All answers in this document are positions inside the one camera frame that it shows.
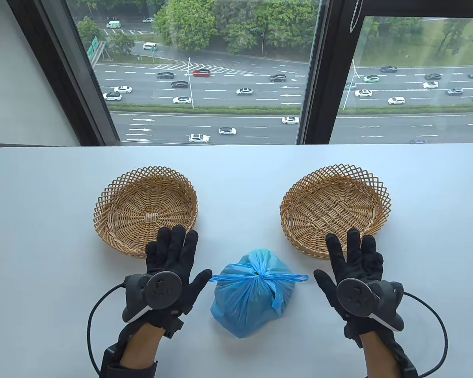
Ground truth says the person's left hand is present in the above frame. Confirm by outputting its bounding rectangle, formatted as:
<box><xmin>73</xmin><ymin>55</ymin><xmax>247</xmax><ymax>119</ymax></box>
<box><xmin>145</xmin><ymin>225</ymin><xmax>212</xmax><ymax>339</ymax></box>

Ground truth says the person's right hand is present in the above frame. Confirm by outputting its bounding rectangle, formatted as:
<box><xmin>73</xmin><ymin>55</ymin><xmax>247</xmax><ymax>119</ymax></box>
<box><xmin>314</xmin><ymin>228</ymin><xmax>385</xmax><ymax>349</ymax></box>

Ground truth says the blue plastic bag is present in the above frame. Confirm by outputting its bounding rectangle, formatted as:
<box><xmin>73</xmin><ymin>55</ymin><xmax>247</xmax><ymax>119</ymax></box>
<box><xmin>210</xmin><ymin>248</ymin><xmax>309</xmax><ymax>339</ymax></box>

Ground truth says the person's right forearm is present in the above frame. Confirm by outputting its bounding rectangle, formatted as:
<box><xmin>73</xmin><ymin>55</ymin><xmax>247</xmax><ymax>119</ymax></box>
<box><xmin>358</xmin><ymin>331</ymin><xmax>394</xmax><ymax>378</ymax></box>

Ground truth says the person's left forearm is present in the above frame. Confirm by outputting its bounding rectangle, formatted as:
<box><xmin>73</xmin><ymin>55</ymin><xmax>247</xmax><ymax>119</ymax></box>
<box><xmin>119</xmin><ymin>325</ymin><xmax>166</xmax><ymax>369</ymax></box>

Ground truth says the black right hand controller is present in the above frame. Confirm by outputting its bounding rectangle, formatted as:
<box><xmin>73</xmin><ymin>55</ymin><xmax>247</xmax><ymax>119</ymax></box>
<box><xmin>336</xmin><ymin>278</ymin><xmax>405</xmax><ymax>332</ymax></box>

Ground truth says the black hand controller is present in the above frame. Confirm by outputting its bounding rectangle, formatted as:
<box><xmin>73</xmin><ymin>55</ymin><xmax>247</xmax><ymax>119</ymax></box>
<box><xmin>121</xmin><ymin>271</ymin><xmax>183</xmax><ymax>324</ymax></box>
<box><xmin>336</xmin><ymin>278</ymin><xmax>405</xmax><ymax>332</ymax></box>

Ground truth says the black left hand controller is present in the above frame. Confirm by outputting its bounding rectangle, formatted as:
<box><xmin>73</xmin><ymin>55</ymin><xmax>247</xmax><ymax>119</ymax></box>
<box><xmin>121</xmin><ymin>271</ymin><xmax>183</xmax><ymax>324</ymax></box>

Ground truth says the round wicker basket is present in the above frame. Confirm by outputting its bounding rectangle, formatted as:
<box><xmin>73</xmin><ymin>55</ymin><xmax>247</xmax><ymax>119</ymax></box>
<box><xmin>280</xmin><ymin>164</ymin><xmax>392</xmax><ymax>260</ymax></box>
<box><xmin>93</xmin><ymin>166</ymin><xmax>199</xmax><ymax>259</ymax></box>

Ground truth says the black left glove cable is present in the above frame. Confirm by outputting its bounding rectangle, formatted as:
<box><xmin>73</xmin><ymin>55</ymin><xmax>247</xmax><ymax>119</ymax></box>
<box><xmin>87</xmin><ymin>282</ymin><xmax>127</xmax><ymax>376</ymax></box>

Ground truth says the black right wrist strap unit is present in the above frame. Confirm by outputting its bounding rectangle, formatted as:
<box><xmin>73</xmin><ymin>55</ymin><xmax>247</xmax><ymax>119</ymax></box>
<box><xmin>378</xmin><ymin>327</ymin><xmax>418</xmax><ymax>378</ymax></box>

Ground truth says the black wrist strap unit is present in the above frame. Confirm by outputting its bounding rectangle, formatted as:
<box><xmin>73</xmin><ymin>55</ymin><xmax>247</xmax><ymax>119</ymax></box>
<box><xmin>378</xmin><ymin>327</ymin><xmax>418</xmax><ymax>378</ymax></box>
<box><xmin>100</xmin><ymin>343</ymin><xmax>157</xmax><ymax>378</ymax></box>

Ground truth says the black left wrist strap unit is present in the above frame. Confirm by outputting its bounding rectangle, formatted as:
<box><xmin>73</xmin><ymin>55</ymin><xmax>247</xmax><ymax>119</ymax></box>
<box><xmin>100</xmin><ymin>343</ymin><xmax>157</xmax><ymax>378</ymax></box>

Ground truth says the black window frame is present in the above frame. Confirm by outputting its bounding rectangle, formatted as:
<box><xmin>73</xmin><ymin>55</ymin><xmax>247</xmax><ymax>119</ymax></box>
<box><xmin>6</xmin><ymin>0</ymin><xmax>473</xmax><ymax>147</ymax></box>

